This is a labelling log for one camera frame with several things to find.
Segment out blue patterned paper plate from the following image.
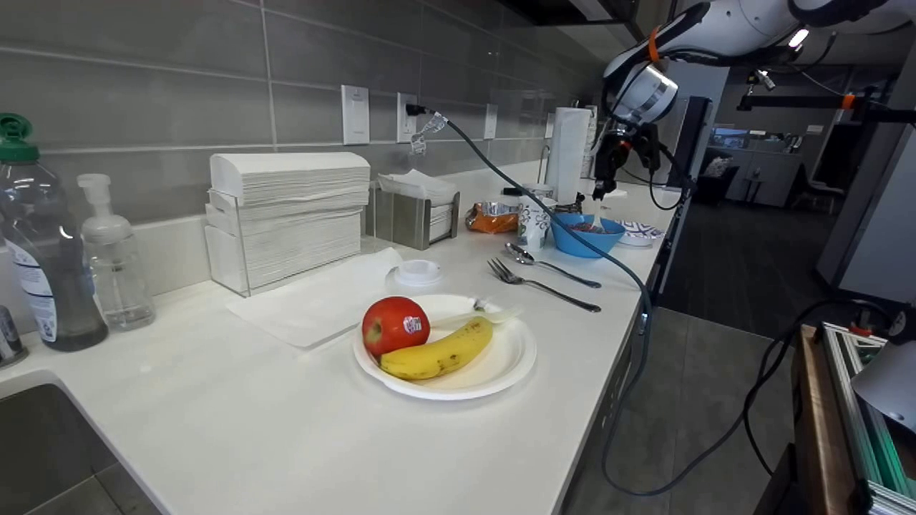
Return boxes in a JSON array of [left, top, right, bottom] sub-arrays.
[[616, 219, 666, 252]]

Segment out black rail orange clamps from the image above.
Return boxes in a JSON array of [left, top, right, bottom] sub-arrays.
[[736, 87, 916, 126]]

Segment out metal napkin holder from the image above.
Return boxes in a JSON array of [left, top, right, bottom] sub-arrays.
[[369, 167, 463, 252]]

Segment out wooden cart board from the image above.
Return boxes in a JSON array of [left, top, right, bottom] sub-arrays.
[[796, 322, 868, 515]]

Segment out white light switch plate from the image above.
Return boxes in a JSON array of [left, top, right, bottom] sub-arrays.
[[338, 82, 371, 145]]

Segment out metal spoon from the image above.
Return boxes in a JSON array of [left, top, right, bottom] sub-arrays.
[[502, 236, 603, 290]]

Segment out red apple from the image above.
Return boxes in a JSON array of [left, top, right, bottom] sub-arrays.
[[360, 295, 432, 361]]

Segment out yellow banana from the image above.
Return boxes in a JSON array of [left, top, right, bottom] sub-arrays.
[[379, 298, 506, 383]]

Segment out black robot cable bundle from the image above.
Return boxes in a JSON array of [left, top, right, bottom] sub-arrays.
[[640, 117, 685, 213]]

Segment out colourful small pebbles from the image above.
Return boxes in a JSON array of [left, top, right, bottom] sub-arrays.
[[560, 213, 625, 236]]

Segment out kitchen sink basin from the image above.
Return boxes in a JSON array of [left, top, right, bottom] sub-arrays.
[[0, 379, 167, 515]]

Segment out metal fork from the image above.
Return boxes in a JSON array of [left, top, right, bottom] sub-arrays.
[[487, 255, 603, 313]]

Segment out orange snack packet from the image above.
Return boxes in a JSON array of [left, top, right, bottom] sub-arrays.
[[463, 196, 525, 236]]

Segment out folded paper towel dispenser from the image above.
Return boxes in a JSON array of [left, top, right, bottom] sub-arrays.
[[200, 147, 371, 298]]

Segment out white plastic lid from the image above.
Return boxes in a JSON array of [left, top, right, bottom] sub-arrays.
[[383, 256, 444, 295]]

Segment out white fruit plate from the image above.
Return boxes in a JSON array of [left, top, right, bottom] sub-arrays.
[[348, 290, 539, 402]]

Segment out white wall outlet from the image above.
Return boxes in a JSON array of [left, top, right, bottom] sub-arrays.
[[394, 92, 424, 145]]

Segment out clear bottle green cap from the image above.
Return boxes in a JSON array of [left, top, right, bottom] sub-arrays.
[[0, 110, 112, 353]]

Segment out clear soap pump bottle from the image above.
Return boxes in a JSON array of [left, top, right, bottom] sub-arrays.
[[75, 170, 157, 333]]

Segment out white plastic spoon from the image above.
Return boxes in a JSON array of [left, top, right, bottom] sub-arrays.
[[588, 195, 613, 235]]

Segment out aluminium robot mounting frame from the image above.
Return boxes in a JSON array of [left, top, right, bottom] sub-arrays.
[[818, 318, 916, 515]]

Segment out white paper towel roll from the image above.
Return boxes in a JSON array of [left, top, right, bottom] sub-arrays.
[[545, 106, 596, 207]]

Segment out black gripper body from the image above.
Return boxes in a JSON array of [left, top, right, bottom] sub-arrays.
[[596, 120, 661, 183]]

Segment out black power cable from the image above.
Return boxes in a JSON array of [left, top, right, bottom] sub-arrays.
[[403, 100, 916, 501]]

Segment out blue bowl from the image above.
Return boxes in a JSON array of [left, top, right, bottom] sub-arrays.
[[550, 207, 629, 262]]

